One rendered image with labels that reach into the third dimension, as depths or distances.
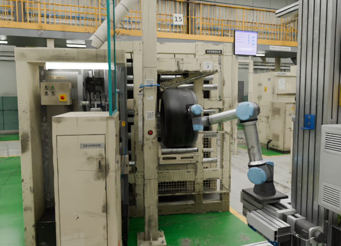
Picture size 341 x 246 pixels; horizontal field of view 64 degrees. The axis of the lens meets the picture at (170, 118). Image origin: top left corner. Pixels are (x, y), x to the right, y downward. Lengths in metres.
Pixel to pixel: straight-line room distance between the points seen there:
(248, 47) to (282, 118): 1.86
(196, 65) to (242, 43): 3.88
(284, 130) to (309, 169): 5.11
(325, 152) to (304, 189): 0.33
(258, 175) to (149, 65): 1.34
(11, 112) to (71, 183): 9.97
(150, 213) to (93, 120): 1.24
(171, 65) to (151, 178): 1.14
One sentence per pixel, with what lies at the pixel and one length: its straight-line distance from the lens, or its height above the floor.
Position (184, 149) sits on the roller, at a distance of 2.51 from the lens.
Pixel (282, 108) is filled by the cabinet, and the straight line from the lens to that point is 6.99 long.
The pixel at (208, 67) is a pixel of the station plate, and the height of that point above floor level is 1.68.
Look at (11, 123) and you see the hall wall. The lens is 11.83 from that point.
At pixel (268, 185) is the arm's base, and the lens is 2.02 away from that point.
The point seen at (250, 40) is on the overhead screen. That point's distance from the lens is 6.79.
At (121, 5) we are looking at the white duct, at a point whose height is 2.27.
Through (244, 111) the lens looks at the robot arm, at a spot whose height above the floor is 1.29.
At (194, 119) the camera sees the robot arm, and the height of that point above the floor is 1.22.
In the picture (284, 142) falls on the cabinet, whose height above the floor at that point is 0.27.
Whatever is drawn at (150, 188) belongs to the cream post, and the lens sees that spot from 2.65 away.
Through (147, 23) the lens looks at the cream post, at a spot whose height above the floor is 2.04.
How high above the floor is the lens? 1.40
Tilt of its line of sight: 5 degrees down
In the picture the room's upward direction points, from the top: straight up
